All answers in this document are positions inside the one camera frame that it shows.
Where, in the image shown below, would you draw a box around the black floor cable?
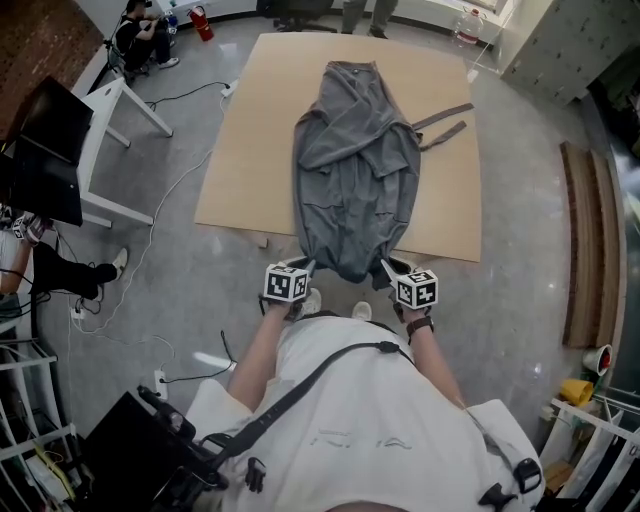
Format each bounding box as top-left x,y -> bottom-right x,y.
162,329 -> 239,385
144,82 -> 224,111

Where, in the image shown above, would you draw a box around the white table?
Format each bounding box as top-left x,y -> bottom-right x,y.
74,77 -> 174,229

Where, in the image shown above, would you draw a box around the person's right forearm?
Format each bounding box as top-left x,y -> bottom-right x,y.
407,307 -> 464,406

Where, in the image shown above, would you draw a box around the tan floor board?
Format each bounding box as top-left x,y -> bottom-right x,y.
193,32 -> 484,264

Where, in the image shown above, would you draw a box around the black chest harness strap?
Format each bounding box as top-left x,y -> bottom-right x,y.
199,340 -> 411,471

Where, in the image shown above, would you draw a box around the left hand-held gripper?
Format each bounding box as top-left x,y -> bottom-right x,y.
262,255 -> 319,305

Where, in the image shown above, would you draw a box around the grey metal locker cabinet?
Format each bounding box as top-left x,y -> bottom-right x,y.
499,0 -> 621,109

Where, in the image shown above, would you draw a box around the person's left white shoe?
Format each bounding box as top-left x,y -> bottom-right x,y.
298,287 -> 322,317

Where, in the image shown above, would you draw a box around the large clear water jug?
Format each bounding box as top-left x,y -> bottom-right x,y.
452,7 -> 485,49

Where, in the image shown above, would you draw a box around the white metal shelf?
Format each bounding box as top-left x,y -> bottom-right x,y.
0,339 -> 79,512

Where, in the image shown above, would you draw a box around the white wire rack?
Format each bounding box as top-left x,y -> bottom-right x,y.
539,394 -> 640,512

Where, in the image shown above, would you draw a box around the black hip pack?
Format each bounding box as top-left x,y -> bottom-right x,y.
82,384 -> 229,512

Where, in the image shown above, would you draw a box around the black monitor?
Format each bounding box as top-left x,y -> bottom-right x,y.
22,74 -> 96,166
8,137 -> 85,227

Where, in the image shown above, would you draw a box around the grey robe garment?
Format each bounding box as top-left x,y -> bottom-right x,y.
292,59 -> 475,286

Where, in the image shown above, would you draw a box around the brown strap wristwatch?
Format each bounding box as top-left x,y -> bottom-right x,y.
405,315 -> 435,339

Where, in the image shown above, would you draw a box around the yellow plastic cup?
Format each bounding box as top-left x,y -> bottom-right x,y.
558,378 -> 595,406

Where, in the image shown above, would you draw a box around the person's left forearm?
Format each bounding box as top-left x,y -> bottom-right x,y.
227,302 -> 294,416

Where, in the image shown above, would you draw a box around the white cup red inside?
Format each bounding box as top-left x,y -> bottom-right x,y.
582,343 -> 614,374

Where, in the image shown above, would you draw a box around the red fire extinguisher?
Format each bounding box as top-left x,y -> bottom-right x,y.
187,4 -> 215,42

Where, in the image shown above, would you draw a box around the white power cable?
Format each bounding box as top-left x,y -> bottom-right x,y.
77,324 -> 176,374
82,92 -> 226,331

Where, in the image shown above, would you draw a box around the black hanging buckle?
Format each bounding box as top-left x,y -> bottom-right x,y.
244,457 -> 266,494

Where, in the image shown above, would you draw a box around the black shoulder buckle strap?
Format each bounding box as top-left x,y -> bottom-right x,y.
477,457 -> 544,511

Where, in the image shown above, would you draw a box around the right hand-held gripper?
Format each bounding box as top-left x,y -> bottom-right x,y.
379,257 -> 441,310

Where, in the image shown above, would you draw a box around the person's white t-shirt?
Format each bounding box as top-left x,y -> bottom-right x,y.
184,314 -> 544,512

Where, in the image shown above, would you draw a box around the black office chair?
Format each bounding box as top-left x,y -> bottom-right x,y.
272,0 -> 339,34

